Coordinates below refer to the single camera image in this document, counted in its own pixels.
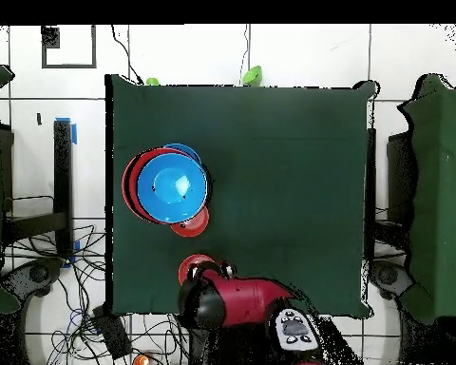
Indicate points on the orange bowl with ringed bottom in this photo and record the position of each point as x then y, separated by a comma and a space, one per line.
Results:
197, 228

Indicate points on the large blue bowl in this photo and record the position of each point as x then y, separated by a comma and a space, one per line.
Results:
186, 149
171, 188

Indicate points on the large orange bowl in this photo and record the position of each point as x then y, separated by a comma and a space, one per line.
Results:
131, 186

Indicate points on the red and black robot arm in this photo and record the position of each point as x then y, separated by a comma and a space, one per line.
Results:
250, 300

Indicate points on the small plain orange bowl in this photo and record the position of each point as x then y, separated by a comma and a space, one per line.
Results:
192, 262

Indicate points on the small orange floor object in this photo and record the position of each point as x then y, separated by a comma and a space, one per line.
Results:
141, 361

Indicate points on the black power strip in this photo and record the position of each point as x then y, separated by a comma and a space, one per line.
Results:
112, 334

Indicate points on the black metal stand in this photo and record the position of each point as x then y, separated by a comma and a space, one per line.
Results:
62, 171

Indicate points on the black chair base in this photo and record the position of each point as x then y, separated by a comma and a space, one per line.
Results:
34, 275

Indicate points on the grey chair base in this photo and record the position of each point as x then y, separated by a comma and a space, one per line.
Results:
387, 277

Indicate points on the blue tape strip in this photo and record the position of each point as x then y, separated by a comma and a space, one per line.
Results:
74, 133

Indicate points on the small green floor object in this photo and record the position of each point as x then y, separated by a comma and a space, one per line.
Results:
152, 81

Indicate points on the green bowl on floor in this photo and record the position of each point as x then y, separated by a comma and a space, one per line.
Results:
252, 76

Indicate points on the dark square floor frame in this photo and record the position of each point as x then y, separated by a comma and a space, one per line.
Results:
94, 49

